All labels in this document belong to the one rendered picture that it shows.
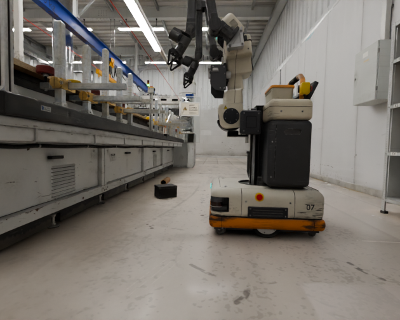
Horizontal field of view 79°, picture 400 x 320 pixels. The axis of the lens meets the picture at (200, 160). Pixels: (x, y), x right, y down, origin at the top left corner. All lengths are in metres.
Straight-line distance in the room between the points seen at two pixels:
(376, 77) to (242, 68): 1.79
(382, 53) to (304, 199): 2.11
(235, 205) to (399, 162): 1.59
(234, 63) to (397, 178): 1.69
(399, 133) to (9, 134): 2.61
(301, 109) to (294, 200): 0.52
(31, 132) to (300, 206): 1.38
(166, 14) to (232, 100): 7.66
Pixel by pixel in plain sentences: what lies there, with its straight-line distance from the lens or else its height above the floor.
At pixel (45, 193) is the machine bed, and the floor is 0.22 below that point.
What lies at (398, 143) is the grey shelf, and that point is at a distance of 2.60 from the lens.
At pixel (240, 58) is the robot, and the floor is 1.10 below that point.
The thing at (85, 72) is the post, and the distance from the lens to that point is 1.64.
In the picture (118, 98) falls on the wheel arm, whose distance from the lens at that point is 1.57.
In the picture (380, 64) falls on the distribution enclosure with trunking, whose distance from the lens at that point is 3.22.
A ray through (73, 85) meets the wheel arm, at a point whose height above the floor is 0.81.
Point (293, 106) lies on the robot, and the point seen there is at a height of 0.76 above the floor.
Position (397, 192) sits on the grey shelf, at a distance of 2.63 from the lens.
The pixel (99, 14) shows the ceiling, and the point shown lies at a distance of 9.78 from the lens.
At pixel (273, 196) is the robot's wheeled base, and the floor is 0.25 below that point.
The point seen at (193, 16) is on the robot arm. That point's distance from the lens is 1.65.
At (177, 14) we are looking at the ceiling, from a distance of 9.10.
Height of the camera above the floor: 0.52
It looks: 3 degrees down
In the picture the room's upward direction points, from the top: 1 degrees clockwise
